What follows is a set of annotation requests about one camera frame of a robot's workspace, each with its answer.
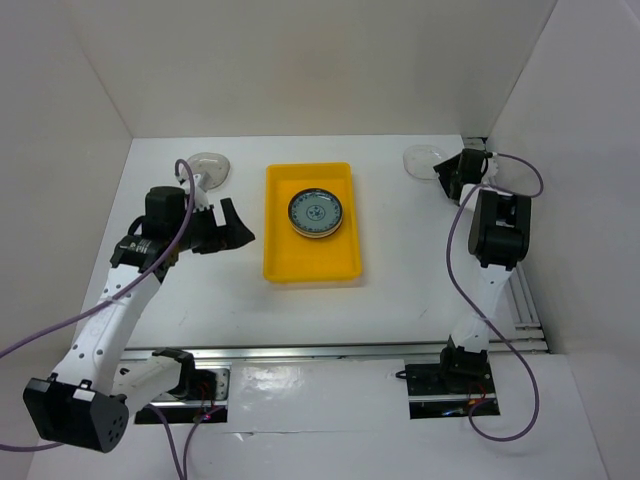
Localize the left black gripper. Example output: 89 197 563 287
171 197 254 254

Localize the clear glass plate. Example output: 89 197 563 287
403 145 449 181

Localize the smoky glass plate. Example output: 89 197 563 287
187 152 231 191

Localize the cream plate with calligraphy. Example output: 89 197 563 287
294 226 340 239

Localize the blue patterned plate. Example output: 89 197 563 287
287 188 344 232

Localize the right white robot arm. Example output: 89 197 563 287
434 149 532 394

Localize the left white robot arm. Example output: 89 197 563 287
23 186 255 453

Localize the yellow plastic bin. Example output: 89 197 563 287
263 162 362 283

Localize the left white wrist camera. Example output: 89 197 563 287
176 171 211 213

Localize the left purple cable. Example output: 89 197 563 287
0 158 211 480

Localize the aluminium rail right side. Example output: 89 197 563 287
462 137 549 354

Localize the aluminium rail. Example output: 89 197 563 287
462 137 549 354
121 339 548 362

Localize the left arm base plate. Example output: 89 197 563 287
151 366 231 425

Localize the aluminium rail front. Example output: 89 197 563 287
121 339 548 362

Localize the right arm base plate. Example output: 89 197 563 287
395 364 500 420

